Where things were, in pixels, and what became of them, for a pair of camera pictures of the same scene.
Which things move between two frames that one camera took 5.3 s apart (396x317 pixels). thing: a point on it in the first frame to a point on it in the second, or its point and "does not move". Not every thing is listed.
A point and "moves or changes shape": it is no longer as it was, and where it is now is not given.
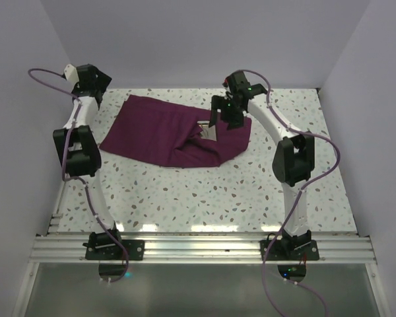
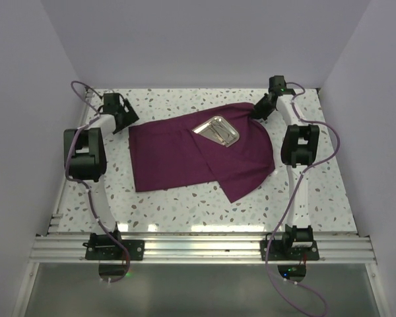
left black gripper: x=102 y=80 to x=131 y=115
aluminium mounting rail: x=71 y=249 does not move
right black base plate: x=309 y=251 does not move
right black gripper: x=218 y=103 to x=257 y=111
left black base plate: x=134 y=249 does not move
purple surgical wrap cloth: x=167 y=132 moves or changes shape
